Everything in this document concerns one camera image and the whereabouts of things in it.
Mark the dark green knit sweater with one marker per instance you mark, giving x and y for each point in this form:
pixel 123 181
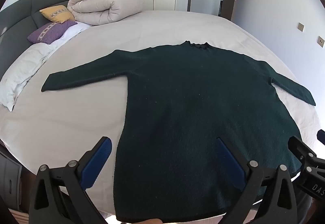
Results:
pixel 190 99

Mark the yellow patterned pillow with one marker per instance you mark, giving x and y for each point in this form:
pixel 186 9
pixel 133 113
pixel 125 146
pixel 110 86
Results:
pixel 57 14

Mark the beige wall socket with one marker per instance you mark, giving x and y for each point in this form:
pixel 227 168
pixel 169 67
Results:
pixel 301 27
pixel 321 41

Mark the bed with white sheet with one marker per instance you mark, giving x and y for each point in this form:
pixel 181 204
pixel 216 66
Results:
pixel 88 112

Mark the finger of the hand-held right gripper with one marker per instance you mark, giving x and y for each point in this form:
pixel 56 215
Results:
pixel 321 137
pixel 301 149

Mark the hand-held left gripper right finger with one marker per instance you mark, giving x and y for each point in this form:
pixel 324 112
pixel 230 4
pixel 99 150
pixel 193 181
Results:
pixel 229 163

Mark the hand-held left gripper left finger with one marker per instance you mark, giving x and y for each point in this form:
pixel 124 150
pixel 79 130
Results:
pixel 97 160

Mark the grey nightstand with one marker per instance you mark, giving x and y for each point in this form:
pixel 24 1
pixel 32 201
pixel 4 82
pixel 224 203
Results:
pixel 9 175

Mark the folded beige duvet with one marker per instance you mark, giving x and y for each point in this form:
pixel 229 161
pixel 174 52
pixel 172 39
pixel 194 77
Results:
pixel 101 8

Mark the purple patterned pillow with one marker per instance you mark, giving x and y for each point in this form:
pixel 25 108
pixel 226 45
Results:
pixel 50 32

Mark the grey padded headboard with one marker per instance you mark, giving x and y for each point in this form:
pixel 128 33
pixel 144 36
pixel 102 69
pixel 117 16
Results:
pixel 17 26

